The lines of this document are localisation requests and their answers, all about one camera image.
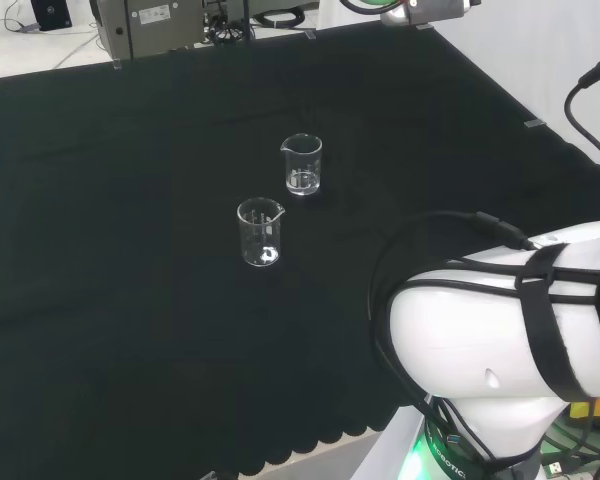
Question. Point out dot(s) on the clear glass beaker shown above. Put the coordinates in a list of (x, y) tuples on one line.
[(260, 235), (303, 167)]

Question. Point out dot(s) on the black bench cloth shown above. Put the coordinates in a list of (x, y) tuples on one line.
[(130, 250)]

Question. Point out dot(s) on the grey metal equipment box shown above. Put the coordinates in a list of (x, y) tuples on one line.
[(145, 25)]

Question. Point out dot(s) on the small black box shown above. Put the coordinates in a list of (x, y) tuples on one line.
[(51, 14)]

